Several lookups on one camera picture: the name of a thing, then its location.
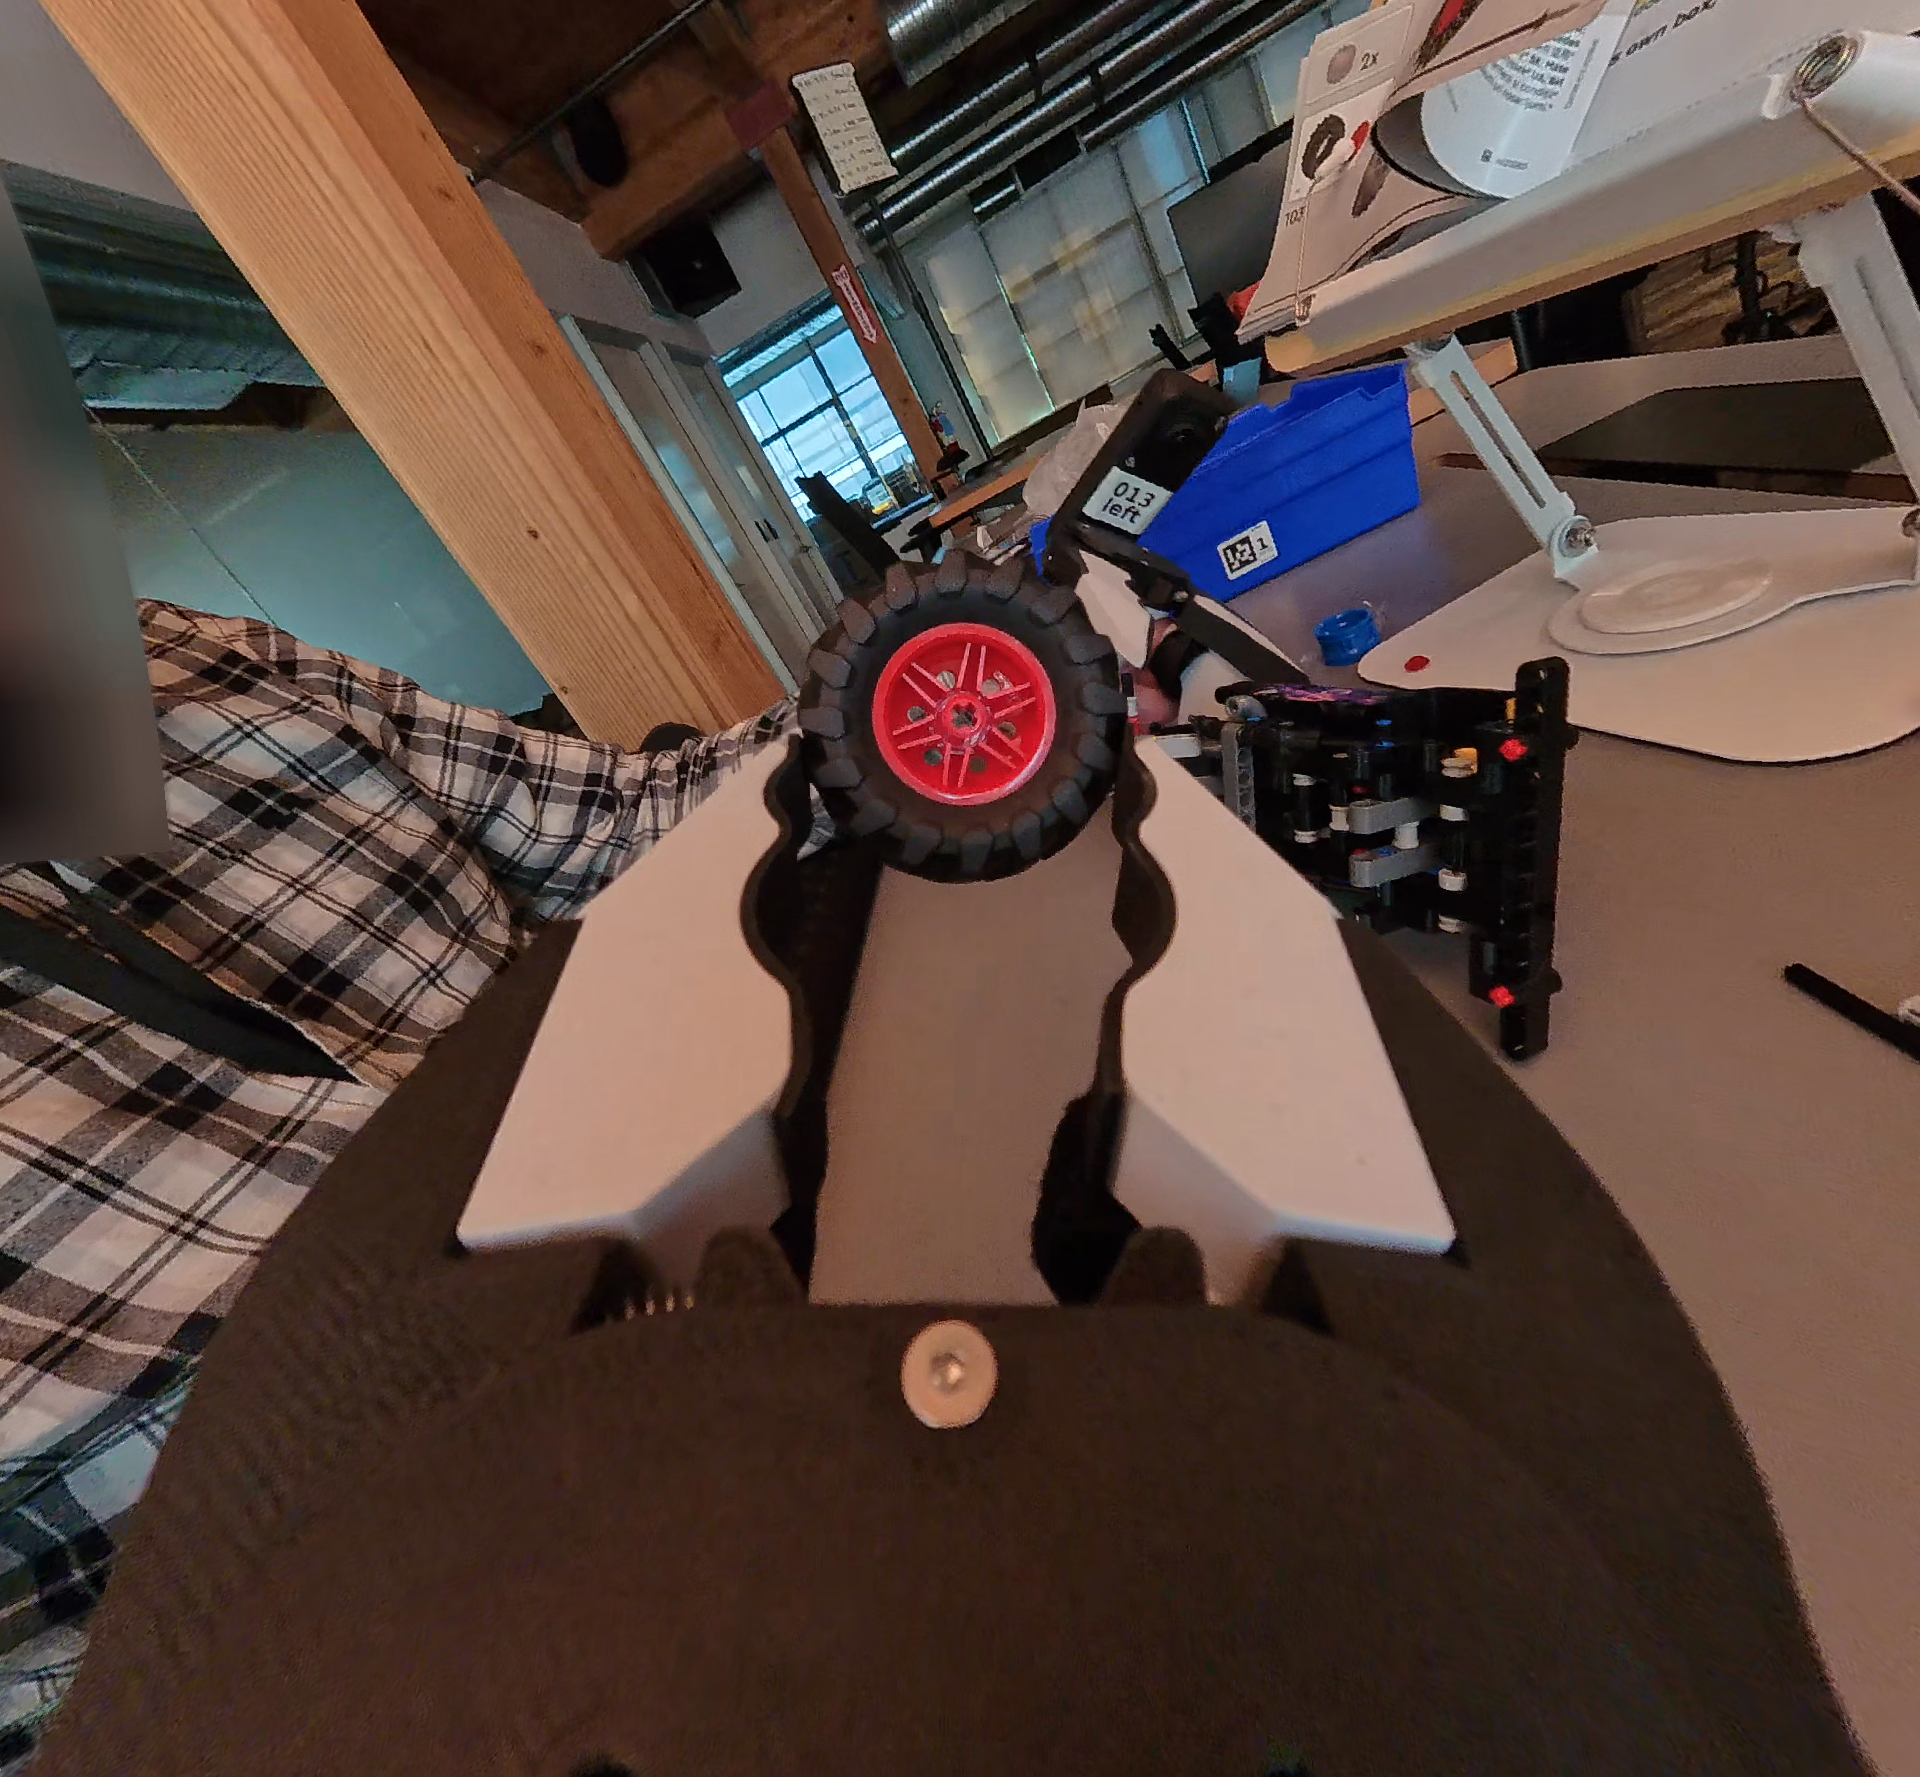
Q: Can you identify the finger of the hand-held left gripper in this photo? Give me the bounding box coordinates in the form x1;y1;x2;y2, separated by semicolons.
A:
1177;606;1281;687

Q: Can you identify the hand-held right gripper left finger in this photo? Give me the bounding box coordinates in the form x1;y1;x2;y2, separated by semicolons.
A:
457;738;827;1249

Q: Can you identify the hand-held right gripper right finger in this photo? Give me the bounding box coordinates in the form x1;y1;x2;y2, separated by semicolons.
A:
1036;736;1458;1301

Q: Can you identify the blue black toy monster truck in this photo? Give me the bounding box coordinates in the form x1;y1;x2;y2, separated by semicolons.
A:
1155;655;1573;1063

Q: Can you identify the black toy wheel red rim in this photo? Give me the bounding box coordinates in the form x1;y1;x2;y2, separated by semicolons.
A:
792;549;1131;888

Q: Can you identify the person's left forearm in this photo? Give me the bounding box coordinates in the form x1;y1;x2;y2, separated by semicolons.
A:
137;598;807;927

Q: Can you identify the blue plastic bin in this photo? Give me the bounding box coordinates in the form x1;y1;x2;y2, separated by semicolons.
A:
1137;360;1424;603

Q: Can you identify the large window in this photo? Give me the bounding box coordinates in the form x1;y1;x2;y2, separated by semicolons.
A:
716;333;909;536

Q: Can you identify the hanging white sign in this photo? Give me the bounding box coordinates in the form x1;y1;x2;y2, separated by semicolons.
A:
788;61;901;192

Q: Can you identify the plaid shirt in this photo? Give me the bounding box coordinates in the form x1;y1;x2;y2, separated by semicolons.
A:
0;847;601;1777

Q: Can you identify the long black toy axle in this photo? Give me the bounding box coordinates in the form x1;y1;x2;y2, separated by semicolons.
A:
1781;962;1920;1046

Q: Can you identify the instruction booklet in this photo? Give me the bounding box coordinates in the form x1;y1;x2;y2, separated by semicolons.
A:
1242;0;1920;342

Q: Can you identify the wooden ceiling beam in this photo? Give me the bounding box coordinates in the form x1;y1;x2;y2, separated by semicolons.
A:
0;0;801;747

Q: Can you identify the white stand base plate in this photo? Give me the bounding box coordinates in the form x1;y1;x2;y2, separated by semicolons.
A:
1242;28;1920;767

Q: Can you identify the black shoulder strap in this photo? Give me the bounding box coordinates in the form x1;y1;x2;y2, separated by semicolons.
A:
0;888;355;1082

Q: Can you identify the black wall speaker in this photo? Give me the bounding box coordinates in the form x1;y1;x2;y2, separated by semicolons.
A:
636;214;745;317

